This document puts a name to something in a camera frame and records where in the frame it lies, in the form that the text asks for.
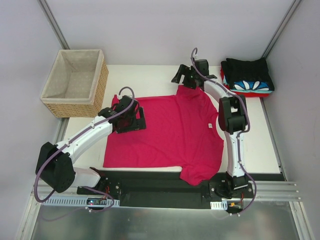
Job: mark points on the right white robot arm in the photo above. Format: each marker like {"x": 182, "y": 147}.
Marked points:
{"x": 233, "y": 120}

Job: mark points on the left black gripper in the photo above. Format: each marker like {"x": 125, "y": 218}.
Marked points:
{"x": 136, "y": 124}

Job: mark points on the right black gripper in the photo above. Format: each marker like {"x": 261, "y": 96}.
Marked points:
{"x": 186, "y": 78}

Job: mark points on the wicker basket with liner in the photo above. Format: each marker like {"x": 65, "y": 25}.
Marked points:
{"x": 76, "y": 85}

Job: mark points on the pink t shirt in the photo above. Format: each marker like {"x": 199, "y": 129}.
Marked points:
{"x": 180, "y": 132}

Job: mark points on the red t shirt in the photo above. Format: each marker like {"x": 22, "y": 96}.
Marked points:
{"x": 246, "y": 93}

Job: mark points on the aluminium frame post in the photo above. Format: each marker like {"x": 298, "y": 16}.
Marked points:
{"x": 45, "y": 7}
{"x": 295, "y": 4}

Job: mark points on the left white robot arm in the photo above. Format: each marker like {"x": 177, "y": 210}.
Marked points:
{"x": 55, "y": 165}

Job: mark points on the left aluminium frame post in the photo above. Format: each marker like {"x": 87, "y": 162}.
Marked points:
{"x": 45, "y": 7}

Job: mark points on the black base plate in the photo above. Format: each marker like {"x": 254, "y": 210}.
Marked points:
{"x": 151, "y": 189}

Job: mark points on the right aluminium frame post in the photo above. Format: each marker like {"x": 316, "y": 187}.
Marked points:
{"x": 295, "y": 4}

